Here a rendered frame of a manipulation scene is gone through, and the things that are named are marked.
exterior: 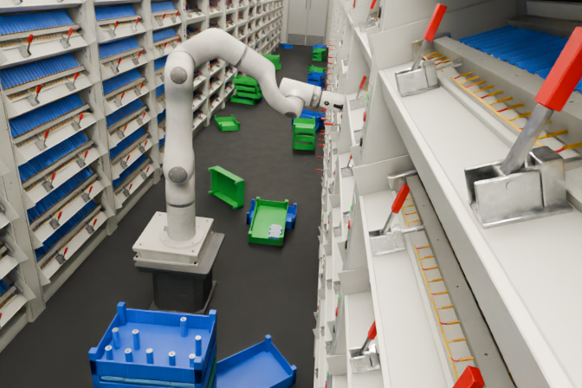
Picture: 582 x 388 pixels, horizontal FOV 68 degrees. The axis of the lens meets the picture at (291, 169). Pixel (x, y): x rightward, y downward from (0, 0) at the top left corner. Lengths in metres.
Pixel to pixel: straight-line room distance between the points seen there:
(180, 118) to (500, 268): 1.52
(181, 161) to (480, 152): 1.45
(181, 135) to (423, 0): 1.21
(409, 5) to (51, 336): 1.89
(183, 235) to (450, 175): 1.69
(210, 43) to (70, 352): 1.33
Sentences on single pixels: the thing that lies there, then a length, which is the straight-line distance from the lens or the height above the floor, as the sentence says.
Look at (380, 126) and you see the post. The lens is 0.66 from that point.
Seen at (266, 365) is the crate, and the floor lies 0.00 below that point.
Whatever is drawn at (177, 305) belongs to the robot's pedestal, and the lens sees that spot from 2.07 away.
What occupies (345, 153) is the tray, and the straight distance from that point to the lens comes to 1.41.
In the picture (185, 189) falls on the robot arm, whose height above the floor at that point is 0.60.
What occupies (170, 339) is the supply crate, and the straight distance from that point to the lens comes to 1.43.
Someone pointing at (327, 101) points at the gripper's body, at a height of 1.00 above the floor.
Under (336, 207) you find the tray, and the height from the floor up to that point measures 0.71.
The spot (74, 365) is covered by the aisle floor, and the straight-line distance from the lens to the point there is 2.00.
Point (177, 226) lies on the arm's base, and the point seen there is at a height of 0.44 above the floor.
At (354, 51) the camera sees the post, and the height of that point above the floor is 1.23.
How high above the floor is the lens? 1.41
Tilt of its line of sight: 23 degrees down
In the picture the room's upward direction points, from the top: 4 degrees clockwise
